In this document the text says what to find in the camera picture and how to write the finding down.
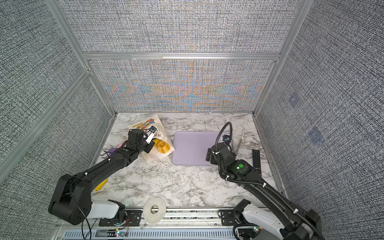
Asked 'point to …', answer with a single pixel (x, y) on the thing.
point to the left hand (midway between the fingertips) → (149, 138)
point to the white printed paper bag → (161, 134)
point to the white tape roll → (152, 218)
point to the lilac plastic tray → (189, 148)
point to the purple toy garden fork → (110, 151)
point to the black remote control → (256, 161)
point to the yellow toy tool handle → (100, 185)
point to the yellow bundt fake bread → (162, 146)
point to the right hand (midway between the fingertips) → (215, 151)
